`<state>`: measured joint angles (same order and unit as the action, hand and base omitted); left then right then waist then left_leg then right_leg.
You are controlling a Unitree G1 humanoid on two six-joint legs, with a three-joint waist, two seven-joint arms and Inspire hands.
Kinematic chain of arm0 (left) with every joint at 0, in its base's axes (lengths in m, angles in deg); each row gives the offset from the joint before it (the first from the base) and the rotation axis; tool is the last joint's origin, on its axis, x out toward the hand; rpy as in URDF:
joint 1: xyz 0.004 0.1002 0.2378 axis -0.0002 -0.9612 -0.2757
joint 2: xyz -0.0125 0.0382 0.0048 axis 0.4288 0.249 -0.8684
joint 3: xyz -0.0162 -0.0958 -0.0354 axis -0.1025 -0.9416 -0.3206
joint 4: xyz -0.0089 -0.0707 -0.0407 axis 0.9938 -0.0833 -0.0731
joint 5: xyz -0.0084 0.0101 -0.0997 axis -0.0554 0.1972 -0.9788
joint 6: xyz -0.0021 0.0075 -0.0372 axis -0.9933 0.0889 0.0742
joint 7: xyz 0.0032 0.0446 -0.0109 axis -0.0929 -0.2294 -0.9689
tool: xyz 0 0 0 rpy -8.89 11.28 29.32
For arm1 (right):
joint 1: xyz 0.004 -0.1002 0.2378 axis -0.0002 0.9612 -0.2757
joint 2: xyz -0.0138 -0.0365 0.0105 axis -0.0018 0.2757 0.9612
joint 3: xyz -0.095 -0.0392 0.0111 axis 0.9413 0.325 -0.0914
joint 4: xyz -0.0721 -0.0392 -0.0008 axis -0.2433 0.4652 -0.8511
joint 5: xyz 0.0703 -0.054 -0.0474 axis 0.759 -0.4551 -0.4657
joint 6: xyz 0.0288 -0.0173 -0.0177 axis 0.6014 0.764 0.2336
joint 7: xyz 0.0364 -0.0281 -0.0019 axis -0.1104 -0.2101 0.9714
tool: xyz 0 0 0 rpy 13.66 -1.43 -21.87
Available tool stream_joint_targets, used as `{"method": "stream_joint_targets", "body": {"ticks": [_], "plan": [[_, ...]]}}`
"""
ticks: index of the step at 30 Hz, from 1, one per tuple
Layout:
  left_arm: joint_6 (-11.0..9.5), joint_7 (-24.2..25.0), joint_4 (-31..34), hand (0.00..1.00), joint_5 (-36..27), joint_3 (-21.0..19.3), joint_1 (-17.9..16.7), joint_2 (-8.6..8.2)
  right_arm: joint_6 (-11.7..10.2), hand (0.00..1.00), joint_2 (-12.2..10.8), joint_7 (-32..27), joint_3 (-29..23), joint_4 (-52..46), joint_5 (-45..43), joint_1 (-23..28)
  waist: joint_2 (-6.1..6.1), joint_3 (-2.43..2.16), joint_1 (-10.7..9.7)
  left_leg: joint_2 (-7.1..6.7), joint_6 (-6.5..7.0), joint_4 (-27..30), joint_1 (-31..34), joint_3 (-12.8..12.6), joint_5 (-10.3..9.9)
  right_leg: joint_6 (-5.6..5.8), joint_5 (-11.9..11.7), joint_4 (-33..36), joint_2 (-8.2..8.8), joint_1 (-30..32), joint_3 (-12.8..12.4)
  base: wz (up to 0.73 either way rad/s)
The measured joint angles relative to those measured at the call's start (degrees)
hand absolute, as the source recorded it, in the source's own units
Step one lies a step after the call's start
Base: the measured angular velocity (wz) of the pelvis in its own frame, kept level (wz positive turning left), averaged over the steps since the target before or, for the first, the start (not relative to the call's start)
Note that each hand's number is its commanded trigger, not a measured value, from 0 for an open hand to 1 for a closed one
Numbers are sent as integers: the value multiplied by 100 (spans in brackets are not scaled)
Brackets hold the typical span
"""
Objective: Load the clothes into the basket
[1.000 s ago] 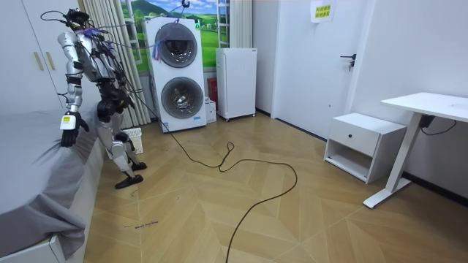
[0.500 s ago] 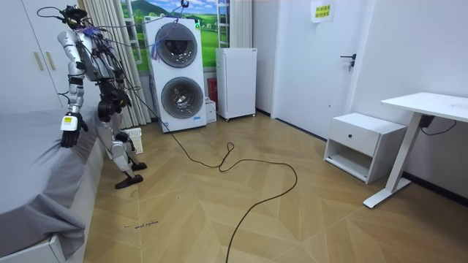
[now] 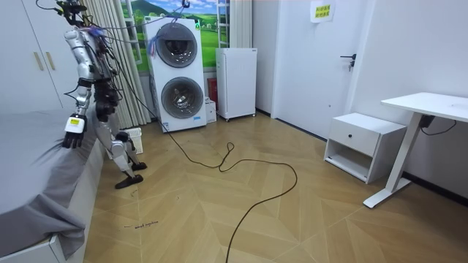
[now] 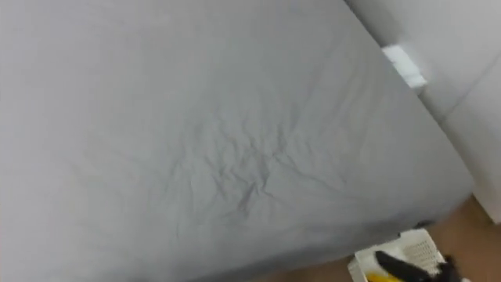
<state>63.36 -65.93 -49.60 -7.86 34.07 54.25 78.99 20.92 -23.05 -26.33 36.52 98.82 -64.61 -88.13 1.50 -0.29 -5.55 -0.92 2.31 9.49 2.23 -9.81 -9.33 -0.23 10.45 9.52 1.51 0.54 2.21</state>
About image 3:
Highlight white laundry basket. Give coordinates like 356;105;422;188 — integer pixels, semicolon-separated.
119;126;144;155

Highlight white desk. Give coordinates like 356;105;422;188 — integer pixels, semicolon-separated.
362;91;468;210

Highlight white wardrobe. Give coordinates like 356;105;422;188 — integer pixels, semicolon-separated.
0;0;86;115

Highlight black floor cable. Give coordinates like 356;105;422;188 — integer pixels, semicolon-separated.
109;61;298;263

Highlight black door handle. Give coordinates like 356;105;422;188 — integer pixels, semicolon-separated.
339;53;358;72

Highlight white nightstand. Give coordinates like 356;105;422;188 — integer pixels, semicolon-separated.
323;112;408;185

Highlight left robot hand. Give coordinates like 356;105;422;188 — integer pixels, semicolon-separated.
61;113;89;150

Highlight red box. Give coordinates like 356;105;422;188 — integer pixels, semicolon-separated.
207;77;219;107

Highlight white curtain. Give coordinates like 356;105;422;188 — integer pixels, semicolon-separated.
229;0;254;49

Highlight white washing machine tower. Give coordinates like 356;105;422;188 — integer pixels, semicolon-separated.
143;15;208;133

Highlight black desk cable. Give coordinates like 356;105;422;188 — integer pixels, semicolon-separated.
418;114;458;137

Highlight small white box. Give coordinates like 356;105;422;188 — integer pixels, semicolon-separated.
204;96;218;124

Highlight robot legs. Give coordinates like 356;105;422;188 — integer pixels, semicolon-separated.
91;107;148;190

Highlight white door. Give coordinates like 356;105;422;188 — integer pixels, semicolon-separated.
271;0;371;140

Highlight cable bundle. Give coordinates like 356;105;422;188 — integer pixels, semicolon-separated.
34;0;192;56

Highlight beige curtain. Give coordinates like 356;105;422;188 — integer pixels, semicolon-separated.
80;0;151;129

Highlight grey bed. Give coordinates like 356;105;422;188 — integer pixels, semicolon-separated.
0;108;107;263

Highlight landscape wall poster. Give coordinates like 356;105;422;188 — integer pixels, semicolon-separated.
119;0;232;73

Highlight paper sign with yellow labels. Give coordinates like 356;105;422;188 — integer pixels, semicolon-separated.
309;0;336;24

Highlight white fridge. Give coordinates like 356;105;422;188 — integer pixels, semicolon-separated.
215;47;258;122

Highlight robot body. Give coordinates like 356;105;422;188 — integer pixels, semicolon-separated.
55;0;122;123

